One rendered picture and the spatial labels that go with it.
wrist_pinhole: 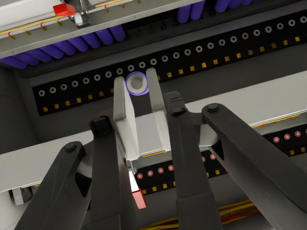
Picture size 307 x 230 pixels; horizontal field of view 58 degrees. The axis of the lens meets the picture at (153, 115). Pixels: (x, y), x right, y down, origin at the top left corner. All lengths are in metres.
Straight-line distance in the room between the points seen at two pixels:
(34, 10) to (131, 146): 0.24
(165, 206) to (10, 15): 0.44
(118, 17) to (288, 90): 0.23
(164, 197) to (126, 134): 0.44
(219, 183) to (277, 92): 0.29
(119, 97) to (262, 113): 0.22
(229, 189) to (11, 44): 0.47
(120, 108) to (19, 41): 0.26
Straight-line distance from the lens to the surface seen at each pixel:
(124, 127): 0.16
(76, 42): 0.42
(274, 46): 0.53
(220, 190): 0.61
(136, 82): 0.21
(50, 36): 0.38
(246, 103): 0.35
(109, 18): 0.37
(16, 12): 0.37
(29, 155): 0.38
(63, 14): 0.28
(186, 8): 0.41
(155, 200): 0.60
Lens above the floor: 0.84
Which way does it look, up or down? 13 degrees up
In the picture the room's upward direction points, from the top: 164 degrees clockwise
